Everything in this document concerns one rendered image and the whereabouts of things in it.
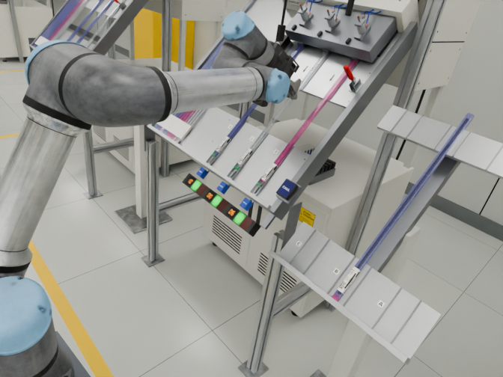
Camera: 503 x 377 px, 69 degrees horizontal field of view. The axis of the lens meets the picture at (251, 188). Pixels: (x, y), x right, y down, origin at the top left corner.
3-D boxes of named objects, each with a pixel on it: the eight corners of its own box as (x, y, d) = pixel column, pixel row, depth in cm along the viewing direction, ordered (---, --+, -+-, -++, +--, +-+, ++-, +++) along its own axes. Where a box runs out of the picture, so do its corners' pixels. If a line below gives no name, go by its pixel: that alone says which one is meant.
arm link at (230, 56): (228, 90, 87) (250, 48, 87) (196, 77, 92) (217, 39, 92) (244, 104, 93) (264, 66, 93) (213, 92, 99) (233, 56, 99)
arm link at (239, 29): (212, 35, 92) (228, 5, 91) (236, 60, 100) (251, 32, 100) (233, 40, 87) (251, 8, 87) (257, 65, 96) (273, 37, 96)
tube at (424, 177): (337, 302, 76) (336, 301, 75) (332, 298, 77) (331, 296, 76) (474, 117, 81) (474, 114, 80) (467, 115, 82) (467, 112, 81)
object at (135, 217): (134, 234, 197) (129, 90, 158) (114, 212, 212) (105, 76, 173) (172, 220, 213) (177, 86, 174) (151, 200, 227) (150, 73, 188)
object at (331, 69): (351, 117, 112) (347, 107, 107) (217, 63, 150) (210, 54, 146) (412, 36, 115) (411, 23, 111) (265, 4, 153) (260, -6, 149)
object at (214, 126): (275, 211, 106) (271, 206, 104) (156, 130, 145) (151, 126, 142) (314, 159, 108) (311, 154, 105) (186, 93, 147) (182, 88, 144)
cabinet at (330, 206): (297, 328, 158) (331, 209, 127) (200, 241, 199) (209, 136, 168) (374, 268, 199) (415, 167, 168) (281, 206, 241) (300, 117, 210)
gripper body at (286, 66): (301, 68, 109) (283, 43, 99) (286, 93, 109) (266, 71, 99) (282, 61, 113) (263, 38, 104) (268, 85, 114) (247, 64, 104)
